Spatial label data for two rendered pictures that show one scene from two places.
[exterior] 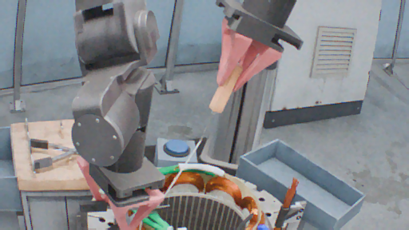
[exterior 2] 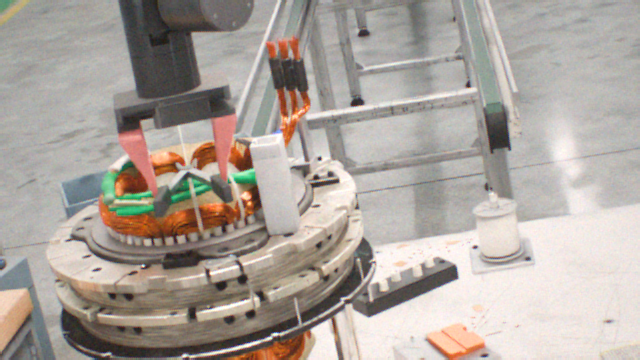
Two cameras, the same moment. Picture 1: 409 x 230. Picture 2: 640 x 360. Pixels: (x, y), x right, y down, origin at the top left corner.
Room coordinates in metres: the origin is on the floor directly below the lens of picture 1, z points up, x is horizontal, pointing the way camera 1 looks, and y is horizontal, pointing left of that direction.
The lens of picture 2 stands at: (-0.22, 0.94, 1.55)
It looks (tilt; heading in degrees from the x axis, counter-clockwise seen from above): 19 degrees down; 307
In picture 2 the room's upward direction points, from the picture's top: 11 degrees counter-clockwise
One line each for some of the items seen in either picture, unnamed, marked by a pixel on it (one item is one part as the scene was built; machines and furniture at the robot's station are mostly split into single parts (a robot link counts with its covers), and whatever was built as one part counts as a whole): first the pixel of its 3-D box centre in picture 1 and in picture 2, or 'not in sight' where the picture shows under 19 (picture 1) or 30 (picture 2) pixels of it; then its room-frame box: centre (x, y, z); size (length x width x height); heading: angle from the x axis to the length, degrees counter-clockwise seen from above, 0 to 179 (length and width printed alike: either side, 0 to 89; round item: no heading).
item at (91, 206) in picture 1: (93, 206); (162, 201); (0.55, 0.12, 1.17); 0.04 x 0.01 x 0.02; 118
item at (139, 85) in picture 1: (124, 99); (156, 1); (0.54, 0.08, 1.34); 0.07 x 0.06 x 0.07; 172
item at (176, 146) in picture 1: (176, 146); not in sight; (0.93, 0.04, 1.04); 0.04 x 0.04 x 0.01
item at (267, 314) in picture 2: not in sight; (208, 253); (0.64, -0.01, 1.05); 0.29 x 0.29 x 0.06
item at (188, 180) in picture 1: (184, 184); (124, 194); (0.71, 0.01, 1.12); 0.06 x 0.02 x 0.04; 115
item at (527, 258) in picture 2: not in sight; (497, 225); (0.63, -0.59, 0.83); 0.09 x 0.09 x 0.10; 30
